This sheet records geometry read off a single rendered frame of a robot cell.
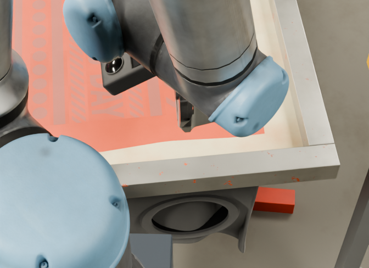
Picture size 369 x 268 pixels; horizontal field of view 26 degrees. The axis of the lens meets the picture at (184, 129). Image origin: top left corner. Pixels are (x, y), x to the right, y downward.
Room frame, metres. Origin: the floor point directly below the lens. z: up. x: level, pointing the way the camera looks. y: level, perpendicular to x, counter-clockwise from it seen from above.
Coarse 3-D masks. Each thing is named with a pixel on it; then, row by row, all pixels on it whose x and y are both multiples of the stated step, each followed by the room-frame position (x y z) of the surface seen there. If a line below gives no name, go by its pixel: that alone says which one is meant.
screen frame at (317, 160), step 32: (288, 0) 0.95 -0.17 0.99; (288, 32) 0.88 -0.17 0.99; (288, 64) 0.81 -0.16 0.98; (320, 96) 0.75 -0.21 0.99; (320, 128) 0.69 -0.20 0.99; (160, 160) 0.63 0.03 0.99; (192, 160) 0.63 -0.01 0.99; (224, 160) 0.63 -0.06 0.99; (256, 160) 0.63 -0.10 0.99; (288, 160) 0.63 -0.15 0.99; (320, 160) 0.63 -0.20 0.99; (128, 192) 0.59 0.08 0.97; (160, 192) 0.59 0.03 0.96
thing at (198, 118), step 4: (196, 108) 0.60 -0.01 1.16; (196, 112) 0.60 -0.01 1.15; (200, 112) 0.60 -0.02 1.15; (192, 116) 0.60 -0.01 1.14; (196, 116) 0.60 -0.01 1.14; (200, 116) 0.60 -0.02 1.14; (204, 116) 0.60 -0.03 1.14; (192, 120) 0.60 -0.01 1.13; (196, 120) 0.60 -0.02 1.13; (200, 120) 0.60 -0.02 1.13; (204, 120) 0.60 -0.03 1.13; (208, 120) 0.60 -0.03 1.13; (192, 124) 0.60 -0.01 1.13; (196, 124) 0.60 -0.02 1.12; (200, 124) 0.60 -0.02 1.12; (204, 124) 0.60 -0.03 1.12; (180, 128) 0.59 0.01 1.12; (184, 128) 0.59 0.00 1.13; (188, 128) 0.59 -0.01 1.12; (192, 128) 0.60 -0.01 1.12
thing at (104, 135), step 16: (48, 128) 0.71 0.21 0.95; (64, 128) 0.71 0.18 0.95; (80, 128) 0.71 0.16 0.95; (96, 128) 0.71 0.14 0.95; (112, 128) 0.71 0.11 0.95; (128, 128) 0.71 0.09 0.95; (144, 128) 0.71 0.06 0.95; (160, 128) 0.71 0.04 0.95; (176, 128) 0.71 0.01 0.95; (208, 128) 0.71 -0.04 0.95; (96, 144) 0.68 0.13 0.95; (112, 144) 0.68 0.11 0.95; (128, 144) 0.68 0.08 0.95; (144, 144) 0.68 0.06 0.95
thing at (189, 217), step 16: (192, 192) 0.67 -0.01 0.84; (208, 192) 0.67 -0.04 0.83; (224, 192) 0.68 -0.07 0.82; (240, 192) 0.68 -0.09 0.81; (128, 208) 0.66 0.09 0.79; (144, 208) 0.66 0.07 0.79; (160, 208) 0.66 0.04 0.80; (176, 208) 0.68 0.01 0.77; (192, 208) 0.68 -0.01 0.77; (208, 208) 0.69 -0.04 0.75; (224, 208) 0.70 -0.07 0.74; (240, 208) 0.69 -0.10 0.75; (144, 224) 0.66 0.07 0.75; (160, 224) 0.67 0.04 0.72; (176, 224) 0.67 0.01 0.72; (192, 224) 0.67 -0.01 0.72; (208, 224) 0.68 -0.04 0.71; (224, 224) 0.67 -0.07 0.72; (240, 224) 0.70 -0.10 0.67; (176, 240) 0.67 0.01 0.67; (192, 240) 0.67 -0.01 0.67
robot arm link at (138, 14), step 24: (72, 0) 0.52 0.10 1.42; (96, 0) 0.52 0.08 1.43; (120, 0) 0.52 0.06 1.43; (144, 0) 0.52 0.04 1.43; (72, 24) 0.52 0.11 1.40; (96, 24) 0.50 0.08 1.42; (120, 24) 0.50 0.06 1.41; (144, 24) 0.49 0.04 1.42; (96, 48) 0.49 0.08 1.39; (120, 48) 0.49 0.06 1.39; (144, 48) 0.48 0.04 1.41
